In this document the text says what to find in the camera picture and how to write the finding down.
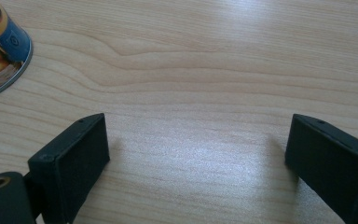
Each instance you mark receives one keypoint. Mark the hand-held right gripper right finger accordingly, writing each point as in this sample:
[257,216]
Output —
[332,168]

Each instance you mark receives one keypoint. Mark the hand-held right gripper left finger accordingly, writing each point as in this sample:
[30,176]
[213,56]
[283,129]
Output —
[65,168]

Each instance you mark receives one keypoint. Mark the yellow and blue snack can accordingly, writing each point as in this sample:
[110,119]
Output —
[11,39]

